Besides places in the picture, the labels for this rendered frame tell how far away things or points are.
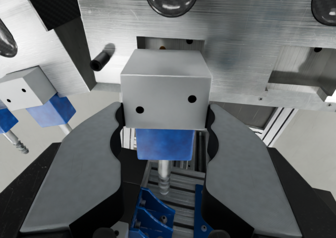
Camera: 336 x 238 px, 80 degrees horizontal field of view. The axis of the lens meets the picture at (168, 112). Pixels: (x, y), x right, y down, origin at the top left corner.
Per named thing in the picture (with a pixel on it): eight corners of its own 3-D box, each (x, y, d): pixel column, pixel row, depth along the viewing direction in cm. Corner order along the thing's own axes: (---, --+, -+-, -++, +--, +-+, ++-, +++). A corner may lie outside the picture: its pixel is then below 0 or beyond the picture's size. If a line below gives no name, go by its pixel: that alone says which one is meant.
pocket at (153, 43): (199, 72, 21) (198, 91, 18) (148, 68, 21) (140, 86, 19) (204, 26, 18) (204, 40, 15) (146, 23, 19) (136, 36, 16)
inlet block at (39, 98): (101, 133, 32) (85, 159, 28) (75, 136, 34) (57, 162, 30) (52, 56, 25) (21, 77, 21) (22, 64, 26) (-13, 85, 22)
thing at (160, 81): (187, 171, 22) (192, 218, 18) (141, 170, 22) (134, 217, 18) (200, 50, 15) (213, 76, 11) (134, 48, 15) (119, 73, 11)
